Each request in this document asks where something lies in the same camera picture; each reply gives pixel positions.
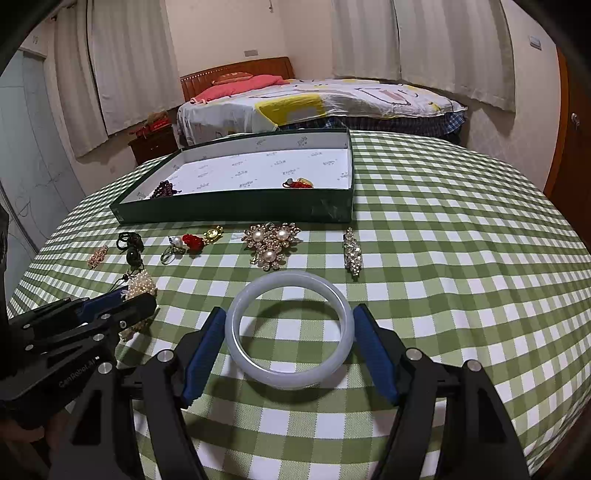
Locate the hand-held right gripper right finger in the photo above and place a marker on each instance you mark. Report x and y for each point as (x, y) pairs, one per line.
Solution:
(374, 355)

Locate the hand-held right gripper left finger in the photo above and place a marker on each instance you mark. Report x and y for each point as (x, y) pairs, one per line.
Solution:
(203, 355)

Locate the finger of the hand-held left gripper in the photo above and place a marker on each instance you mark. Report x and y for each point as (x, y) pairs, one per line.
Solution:
(99, 304)
(134, 309)

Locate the small pink rhinestone brooch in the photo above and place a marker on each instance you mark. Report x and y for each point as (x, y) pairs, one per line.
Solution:
(98, 256)

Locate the white jade bangle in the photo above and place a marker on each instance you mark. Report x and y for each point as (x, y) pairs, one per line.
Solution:
(286, 379)

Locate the gold charm with red knot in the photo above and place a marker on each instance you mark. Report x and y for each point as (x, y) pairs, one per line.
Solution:
(191, 242)

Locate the silver crystal brooch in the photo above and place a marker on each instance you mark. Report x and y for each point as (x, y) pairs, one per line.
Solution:
(353, 254)

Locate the gold pearl flower brooch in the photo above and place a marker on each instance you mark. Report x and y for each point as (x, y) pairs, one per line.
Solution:
(270, 256)

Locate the dark green cardboard box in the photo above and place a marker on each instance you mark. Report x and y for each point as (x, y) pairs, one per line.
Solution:
(258, 203)

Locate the green checked tablecloth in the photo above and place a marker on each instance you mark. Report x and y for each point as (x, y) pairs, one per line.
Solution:
(461, 277)

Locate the frosted glass door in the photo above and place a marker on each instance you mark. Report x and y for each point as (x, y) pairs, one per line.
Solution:
(32, 161)

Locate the dark wooden nightstand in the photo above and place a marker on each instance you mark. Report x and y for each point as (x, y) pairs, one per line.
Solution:
(154, 145)

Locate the red box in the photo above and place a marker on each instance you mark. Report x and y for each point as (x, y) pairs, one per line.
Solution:
(157, 124)

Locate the gold ingot red knot charm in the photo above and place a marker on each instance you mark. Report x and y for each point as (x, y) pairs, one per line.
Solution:
(300, 183)

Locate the cream curtain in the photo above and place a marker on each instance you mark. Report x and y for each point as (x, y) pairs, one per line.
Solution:
(457, 55)
(138, 64)
(364, 41)
(78, 92)

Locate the blue plaid bed sheet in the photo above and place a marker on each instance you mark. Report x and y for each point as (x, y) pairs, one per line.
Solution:
(415, 122)

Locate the wooden bed headboard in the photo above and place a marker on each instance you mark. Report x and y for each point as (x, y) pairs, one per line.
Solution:
(203, 81)

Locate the red pillow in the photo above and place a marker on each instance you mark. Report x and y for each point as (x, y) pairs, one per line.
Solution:
(240, 85)

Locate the orange pillow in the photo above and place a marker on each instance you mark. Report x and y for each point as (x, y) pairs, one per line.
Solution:
(231, 77)

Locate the bed with patterned cover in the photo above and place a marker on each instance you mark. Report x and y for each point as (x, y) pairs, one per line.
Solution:
(351, 97)

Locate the brown wooden door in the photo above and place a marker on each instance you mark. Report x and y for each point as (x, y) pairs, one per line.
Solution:
(570, 138)

